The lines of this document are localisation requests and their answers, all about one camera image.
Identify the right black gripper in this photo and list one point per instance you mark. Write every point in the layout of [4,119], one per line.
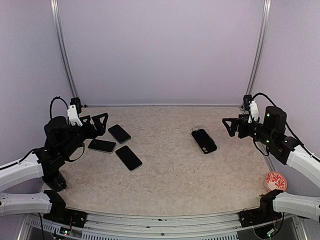
[241,120]

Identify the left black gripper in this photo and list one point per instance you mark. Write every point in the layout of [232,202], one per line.
[99,129]

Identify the black phone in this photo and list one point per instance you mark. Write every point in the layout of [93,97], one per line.
[102,146]
[128,157]
[119,134]

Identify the black phone case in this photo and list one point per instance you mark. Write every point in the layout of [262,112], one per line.
[204,141]

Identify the clear phone case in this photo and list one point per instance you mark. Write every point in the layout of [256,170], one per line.
[200,128]

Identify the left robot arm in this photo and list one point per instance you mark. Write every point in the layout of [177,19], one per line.
[62,140]

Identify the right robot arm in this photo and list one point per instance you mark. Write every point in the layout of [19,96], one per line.
[286,150]

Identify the red white patterned bowl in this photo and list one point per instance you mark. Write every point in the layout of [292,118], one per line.
[275,181]

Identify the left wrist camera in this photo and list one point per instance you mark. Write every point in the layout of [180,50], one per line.
[73,111]

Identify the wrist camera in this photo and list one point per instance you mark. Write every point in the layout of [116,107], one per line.
[250,105]
[73,111]

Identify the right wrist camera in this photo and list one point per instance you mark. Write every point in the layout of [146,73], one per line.
[250,105]

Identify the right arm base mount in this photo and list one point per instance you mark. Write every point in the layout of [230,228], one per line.
[263,214]

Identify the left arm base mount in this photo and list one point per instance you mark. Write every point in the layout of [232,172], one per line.
[62,215]

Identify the front aluminium rail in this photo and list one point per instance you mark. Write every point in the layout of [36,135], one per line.
[103,226]

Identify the left aluminium frame post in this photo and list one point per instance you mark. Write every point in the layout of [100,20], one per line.
[62,47]

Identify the aluminium frame post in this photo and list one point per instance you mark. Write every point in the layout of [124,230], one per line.
[62,47]
[260,46]

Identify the right aluminium frame post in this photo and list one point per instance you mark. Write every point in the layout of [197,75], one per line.
[260,46]

